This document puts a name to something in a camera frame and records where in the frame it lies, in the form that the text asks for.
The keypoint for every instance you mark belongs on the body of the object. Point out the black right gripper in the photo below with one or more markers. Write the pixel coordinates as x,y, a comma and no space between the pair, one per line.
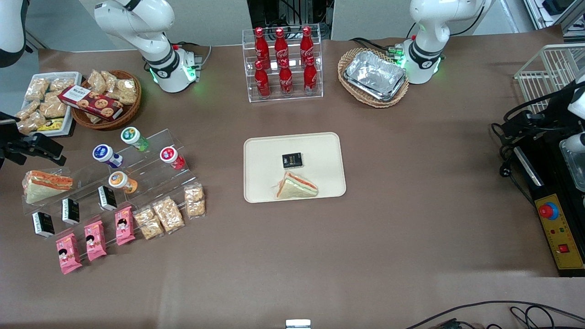
18,145

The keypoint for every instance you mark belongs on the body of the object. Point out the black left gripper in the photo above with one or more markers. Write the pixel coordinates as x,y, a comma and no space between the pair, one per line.
546,117

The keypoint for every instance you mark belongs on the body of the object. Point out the green gum bottle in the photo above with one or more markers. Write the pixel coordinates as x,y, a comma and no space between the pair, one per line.
133,138

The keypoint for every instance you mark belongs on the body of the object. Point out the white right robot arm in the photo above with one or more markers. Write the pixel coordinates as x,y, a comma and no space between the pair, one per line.
160,59

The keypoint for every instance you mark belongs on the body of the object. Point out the white rectangular tray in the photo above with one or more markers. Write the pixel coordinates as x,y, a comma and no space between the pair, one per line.
73,80

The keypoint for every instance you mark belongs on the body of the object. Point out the orange gum bottle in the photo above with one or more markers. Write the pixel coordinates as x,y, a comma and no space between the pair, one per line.
121,181

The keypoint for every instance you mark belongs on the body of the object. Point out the red gum bottle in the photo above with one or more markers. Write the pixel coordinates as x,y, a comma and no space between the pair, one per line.
172,157

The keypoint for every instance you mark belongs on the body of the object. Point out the aluminium foil tray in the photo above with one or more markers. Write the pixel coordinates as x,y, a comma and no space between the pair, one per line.
374,75

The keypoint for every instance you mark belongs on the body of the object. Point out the cream plastic tray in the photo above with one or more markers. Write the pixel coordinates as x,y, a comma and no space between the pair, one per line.
265,169

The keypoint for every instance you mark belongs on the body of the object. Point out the yellow snack packet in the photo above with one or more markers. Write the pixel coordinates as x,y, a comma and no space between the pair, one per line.
50,124

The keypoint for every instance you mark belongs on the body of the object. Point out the clear bag oat crisps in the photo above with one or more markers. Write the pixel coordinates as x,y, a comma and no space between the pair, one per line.
168,214
96,81
36,89
31,123
194,200
62,84
26,110
126,91
110,80
148,223
53,108

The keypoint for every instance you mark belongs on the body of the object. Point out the wrapped triangle sandwich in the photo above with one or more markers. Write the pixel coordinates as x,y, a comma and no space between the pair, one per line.
297,188
45,185

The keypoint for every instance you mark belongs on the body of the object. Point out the black tissue pack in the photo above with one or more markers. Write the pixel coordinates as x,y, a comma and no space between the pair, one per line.
292,160
43,224
107,198
71,211

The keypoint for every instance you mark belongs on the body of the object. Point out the black machine base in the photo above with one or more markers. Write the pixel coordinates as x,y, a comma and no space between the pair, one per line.
544,183

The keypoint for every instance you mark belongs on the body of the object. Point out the red cookie box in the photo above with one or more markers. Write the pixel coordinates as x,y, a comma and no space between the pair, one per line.
91,103

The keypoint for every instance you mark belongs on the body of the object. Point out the clear plastic container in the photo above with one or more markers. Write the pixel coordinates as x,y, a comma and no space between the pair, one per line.
575,164

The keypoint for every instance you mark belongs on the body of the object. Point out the dark round wicker basket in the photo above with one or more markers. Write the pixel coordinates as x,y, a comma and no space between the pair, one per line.
130,112

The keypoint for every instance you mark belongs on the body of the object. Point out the pink snack pack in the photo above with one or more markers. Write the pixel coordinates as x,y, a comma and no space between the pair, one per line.
95,241
68,253
124,225

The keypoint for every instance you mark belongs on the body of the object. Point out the clear acrylic step display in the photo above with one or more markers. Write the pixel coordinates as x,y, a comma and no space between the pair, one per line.
151,176

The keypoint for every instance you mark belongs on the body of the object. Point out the yellow control box red button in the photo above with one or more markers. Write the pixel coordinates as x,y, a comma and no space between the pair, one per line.
560,233

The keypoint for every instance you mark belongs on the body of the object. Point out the light oval wicker basket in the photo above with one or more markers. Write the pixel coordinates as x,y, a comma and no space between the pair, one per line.
352,91

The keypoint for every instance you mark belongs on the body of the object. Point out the clear acrylic bottle rack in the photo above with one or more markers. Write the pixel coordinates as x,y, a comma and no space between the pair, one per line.
320,68

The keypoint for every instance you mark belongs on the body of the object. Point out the red cola bottle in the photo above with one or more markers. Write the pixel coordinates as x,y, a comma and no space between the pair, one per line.
286,80
262,82
261,45
306,43
280,45
310,76

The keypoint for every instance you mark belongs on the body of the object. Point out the black equipment rack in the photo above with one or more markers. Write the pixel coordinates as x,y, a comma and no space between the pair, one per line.
274,11

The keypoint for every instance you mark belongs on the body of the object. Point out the aluminium frame shelf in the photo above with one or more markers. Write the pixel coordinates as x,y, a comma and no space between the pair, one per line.
557,9

